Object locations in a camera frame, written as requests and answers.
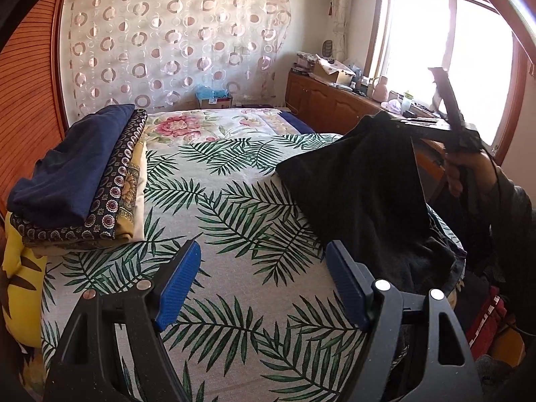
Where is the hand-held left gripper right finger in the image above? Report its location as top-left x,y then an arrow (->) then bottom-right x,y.
324,240 -> 480,402

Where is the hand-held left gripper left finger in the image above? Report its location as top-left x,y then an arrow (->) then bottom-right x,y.
42,239 -> 202,402

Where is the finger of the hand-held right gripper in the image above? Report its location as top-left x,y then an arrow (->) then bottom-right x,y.
428,66 -> 463,128
379,111 -> 461,132

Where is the black t-shirt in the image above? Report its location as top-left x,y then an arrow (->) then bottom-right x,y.
275,111 -> 467,298

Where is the person's right hand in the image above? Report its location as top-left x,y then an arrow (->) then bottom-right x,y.
444,148 -> 503,197

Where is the pink kettle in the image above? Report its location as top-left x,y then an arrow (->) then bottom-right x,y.
372,76 -> 389,102

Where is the leaf print bed sheet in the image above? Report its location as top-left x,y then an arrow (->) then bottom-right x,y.
40,132 -> 465,402

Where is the long wooden cabinet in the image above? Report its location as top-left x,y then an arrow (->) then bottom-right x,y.
286,71 -> 449,202

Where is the yellow folded garment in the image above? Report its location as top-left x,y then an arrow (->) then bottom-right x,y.
31,140 -> 147,256

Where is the open cardboard box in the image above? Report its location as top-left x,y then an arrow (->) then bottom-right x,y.
313,54 -> 356,86

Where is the dark floral patterned folded garment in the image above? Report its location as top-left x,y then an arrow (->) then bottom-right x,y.
10,109 -> 147,244

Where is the navy blue blanket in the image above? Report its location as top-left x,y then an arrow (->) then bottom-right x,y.
280,109 -> 315,135

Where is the sheer window curtain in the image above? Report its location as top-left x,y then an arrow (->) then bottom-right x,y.
324,0 -> 356,61

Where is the stack of boxes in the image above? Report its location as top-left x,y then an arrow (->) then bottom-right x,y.
293,52 -> 320,75

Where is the red striped bag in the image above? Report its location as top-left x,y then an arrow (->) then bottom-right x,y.
465,297 -> 509,350

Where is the yellow pillow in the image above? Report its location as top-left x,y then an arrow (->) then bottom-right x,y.
0,211 -> 49,350

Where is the floral rose blanket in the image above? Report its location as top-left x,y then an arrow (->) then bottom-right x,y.
142,108 -> 294,143

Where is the navy folded garment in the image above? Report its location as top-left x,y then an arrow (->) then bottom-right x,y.
7,104 -> 137,229

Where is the small printed cardboard box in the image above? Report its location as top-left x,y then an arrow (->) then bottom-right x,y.
197,96 -> 234,110

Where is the blue plastic bag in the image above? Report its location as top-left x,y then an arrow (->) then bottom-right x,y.
196,85 -> 232,100

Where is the sheer circle pattern curtain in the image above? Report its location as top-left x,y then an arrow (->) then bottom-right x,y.
59,0 -> 294,120

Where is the slatted wooden wardrobe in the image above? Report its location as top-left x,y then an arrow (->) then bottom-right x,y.
0,0 -> 72,214

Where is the wooden frame window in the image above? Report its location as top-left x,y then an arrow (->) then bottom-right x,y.
364,0 -> 532,164

